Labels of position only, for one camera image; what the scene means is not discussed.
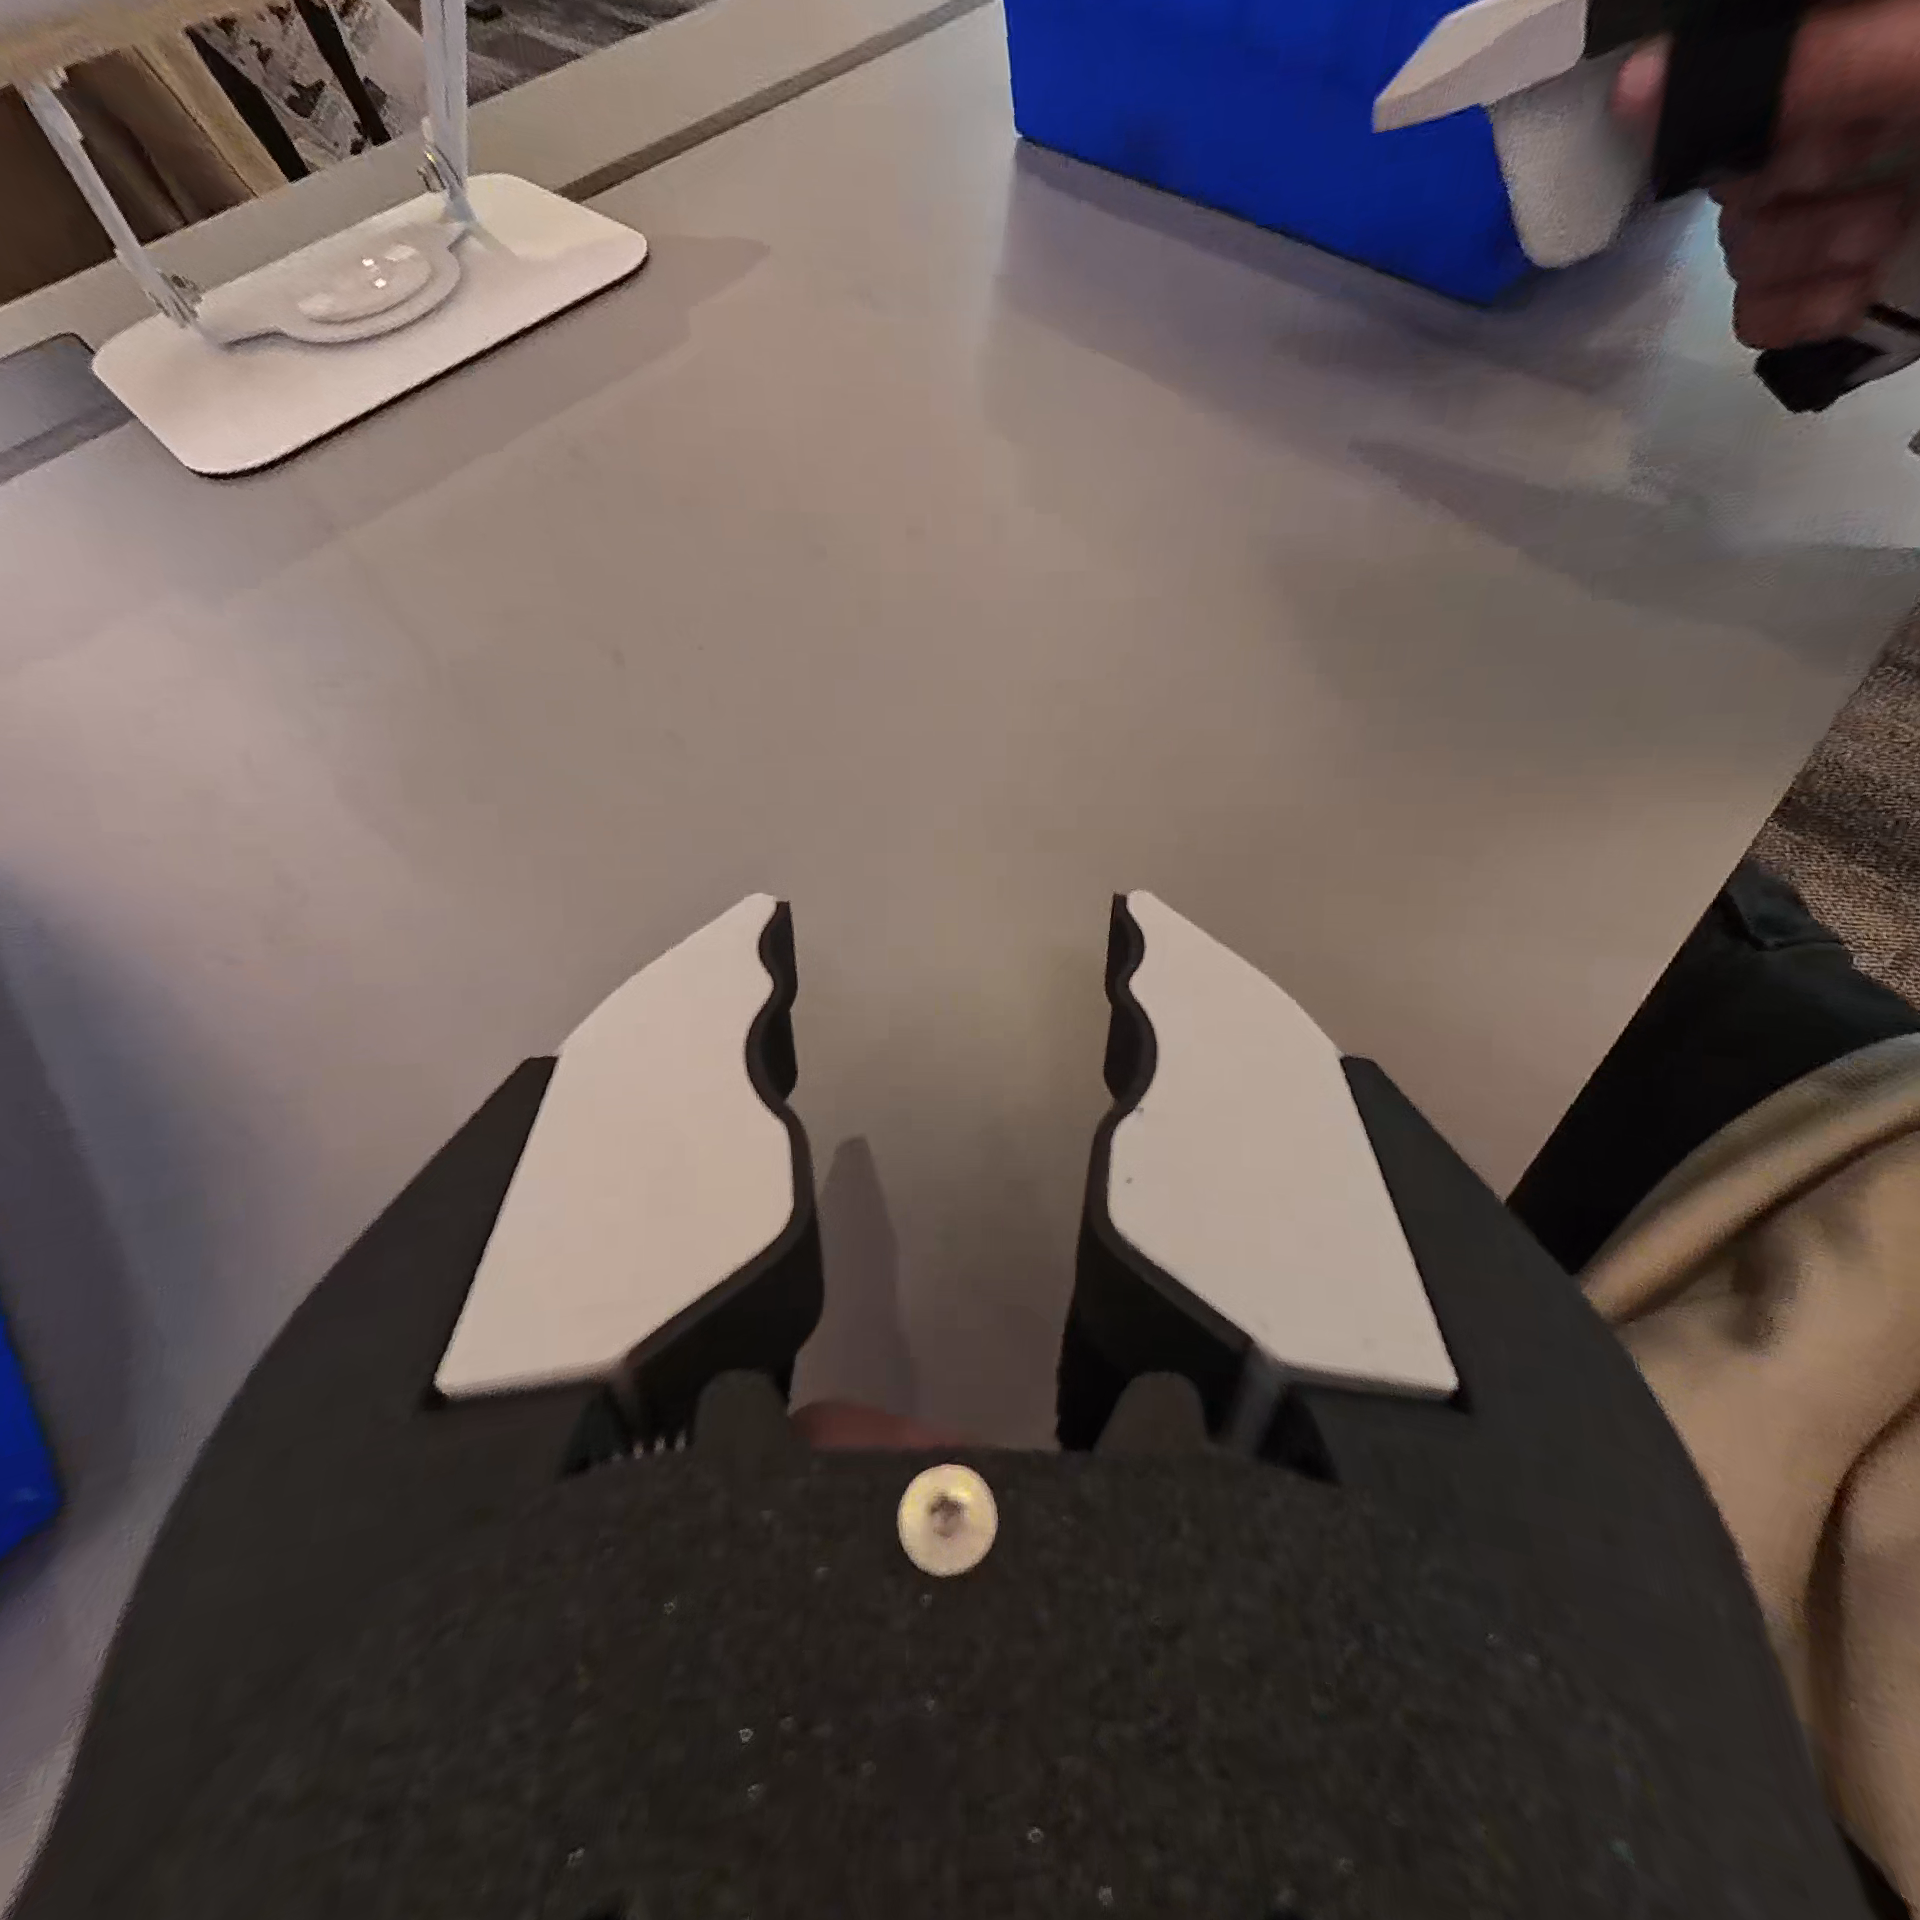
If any person's right hand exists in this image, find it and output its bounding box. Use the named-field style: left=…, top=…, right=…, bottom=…
left=1611, top=0, right=1920, bottom=355

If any blue plastic bin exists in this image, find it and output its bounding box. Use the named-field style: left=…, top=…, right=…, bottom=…
left=0, top=1312, right=64, bottom=1560
left=1002, top=0, right=1531, bottom=308

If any tan fabric cover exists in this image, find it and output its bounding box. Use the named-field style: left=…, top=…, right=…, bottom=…
left=0, top=36, right=289, bottom=302

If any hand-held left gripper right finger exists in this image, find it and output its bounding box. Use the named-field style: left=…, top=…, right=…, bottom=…
left=1057, top=888, right=1460, bottom=1448

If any printed paper sheet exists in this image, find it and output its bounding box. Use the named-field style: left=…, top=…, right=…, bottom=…
left=188, top=0, right=401, bottom=174

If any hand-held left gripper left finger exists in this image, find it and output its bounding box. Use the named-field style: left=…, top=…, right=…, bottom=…
left=433, top=894, right=828, bottom=1442

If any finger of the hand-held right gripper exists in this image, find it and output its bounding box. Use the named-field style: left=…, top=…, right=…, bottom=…
left=1488, top=56, right=1665, bottom=274
left=1370, top=0, right=1589, bottom=138

